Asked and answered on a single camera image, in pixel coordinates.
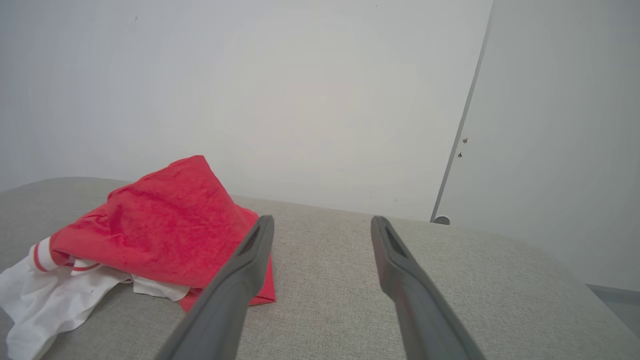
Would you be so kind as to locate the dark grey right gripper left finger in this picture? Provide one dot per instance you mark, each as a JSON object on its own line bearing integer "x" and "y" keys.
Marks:
{"x": 225, "y": 300}

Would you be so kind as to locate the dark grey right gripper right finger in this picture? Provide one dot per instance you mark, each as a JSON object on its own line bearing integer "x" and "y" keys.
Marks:
{"x": 420, "y": 310}

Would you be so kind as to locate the red and white basketball jersey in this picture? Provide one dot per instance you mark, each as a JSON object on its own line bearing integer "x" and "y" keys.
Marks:
{"x": 165, "y": 225}

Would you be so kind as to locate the small round door stop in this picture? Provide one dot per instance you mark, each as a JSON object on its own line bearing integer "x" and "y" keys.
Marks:
{"x": 442, "y": 220}

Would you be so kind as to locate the white door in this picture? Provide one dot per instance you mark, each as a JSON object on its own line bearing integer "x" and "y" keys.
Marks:
{"x": 550, "y": 150}

